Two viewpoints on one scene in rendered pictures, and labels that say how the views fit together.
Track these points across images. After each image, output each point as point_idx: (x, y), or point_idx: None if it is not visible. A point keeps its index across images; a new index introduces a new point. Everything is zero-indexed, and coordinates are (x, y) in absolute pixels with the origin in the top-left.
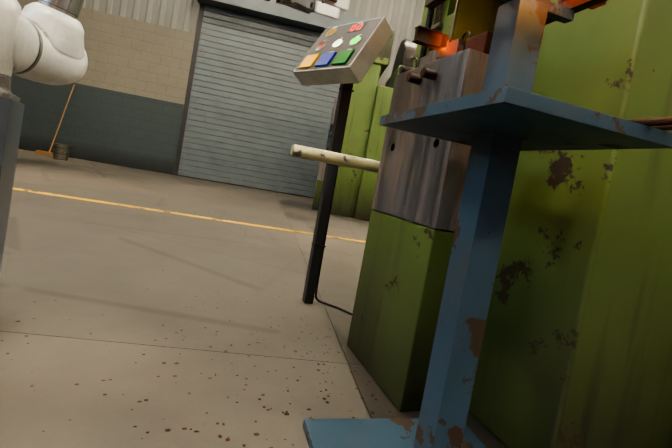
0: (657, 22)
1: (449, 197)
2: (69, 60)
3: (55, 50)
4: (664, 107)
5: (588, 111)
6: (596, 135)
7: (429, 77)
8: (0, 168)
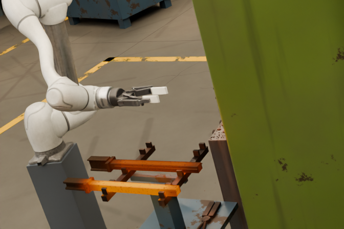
0: (244, 168)
1: (236, 225)
2: (84, 113)
3: (74, 115)
4: (278, 212)
5: None
6: None
7: None
8: (71, 191)
